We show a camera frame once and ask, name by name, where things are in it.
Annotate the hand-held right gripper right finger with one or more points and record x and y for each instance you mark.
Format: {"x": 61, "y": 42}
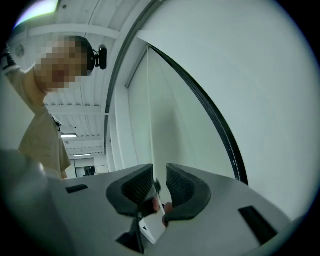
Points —
{"x": 220, "y": 212}

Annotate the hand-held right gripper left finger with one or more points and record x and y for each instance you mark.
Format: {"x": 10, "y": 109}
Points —
{"x": 100, "y": 200}

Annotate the white roller blind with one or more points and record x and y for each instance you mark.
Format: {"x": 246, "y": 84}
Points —
{"x": 170, "y": 125}

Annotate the person's right hand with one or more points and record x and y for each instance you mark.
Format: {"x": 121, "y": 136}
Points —
{"x": 168, "y": 207}

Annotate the long ceiling light strip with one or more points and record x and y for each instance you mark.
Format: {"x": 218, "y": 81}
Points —
{"x": 81, "y": 155}
{"x": 68, "y": 135}

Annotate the person's beige shirt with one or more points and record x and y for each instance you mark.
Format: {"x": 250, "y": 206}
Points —
{"x": 42, "y": 140}

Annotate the black window side track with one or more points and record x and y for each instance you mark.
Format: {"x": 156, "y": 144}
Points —
{"x": 212, "y": 107}

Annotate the person's head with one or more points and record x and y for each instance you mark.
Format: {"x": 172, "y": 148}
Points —
{"x": 62, "y": 65}

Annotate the bright ceiling light panel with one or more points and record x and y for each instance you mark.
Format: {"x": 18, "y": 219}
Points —
{"x": 42, "y": 8}

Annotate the black head-worn camera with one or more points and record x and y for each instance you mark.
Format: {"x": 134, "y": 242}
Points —
{"x": 102, "y": 57}

